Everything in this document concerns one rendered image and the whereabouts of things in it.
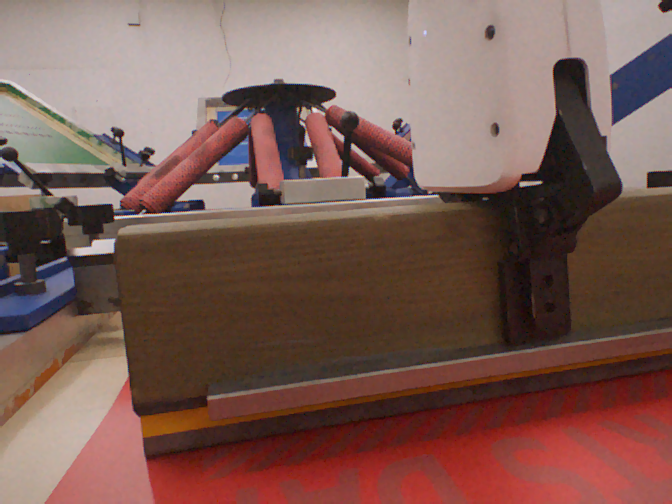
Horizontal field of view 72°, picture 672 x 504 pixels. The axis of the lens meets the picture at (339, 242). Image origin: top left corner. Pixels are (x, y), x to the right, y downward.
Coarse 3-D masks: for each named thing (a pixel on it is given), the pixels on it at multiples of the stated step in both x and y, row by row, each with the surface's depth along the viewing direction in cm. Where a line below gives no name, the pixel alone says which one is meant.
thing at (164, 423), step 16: (656, 352) 25; (560, 368) 24; (448, 384) 23; (464, 384) 23; (352, 400) 22; (368, 400) 22; (144, 416) 20; (160, 416) 20; (176, 416) 20; (192, 416) 20; (208, 416) 20; (256, 416) 21; (272, 416) 21; (144, 432) 20; (160, 432) 20
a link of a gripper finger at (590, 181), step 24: (576, 96) 17; (576, 120) 17; (552, 144) 18; (576, 144) 17; (600, 144) 17; (576, 168) 17; (600, 168) 16; (576, 192) 17; (600, 192) 16; (576, 216) 18
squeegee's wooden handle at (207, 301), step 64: (640, 192) 23; (128, 256) 18; (192, 256) 18; (256, 256) 19; (320, 256) 19; (384, 256) 20; (448, 256) 21; (576, 256) 22; (640, 256) 23; (128, 320) 18; (192, 320) 19; (256, 320) 19; (320, 320) 20; (384, 320) 20; (448, 320) 21; (576, 320) 22; (640, 320) 23; (192, 384) 19
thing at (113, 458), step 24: (120, 408) 25; (96, 432) 23; (120, 432) 22; (96, 456) 20; (120, 456) 20; (144, 456) 20; (168, 456) 20; (192, 456) 20; (72, 480) 19; (96, 480) 19; (120, 480) 19; (144, 480) 18; (168, 480) 18; (192, 480) 18
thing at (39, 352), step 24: (72, 312) 35; (0, 336) 27; (24, 336) 27; (48, 336) 30; (72, 336) 34; (0, 360) 24; (24, 360) 27; (48, 360) 30; (0, 384) 24; (24, 384) 26; (0, 408) 24
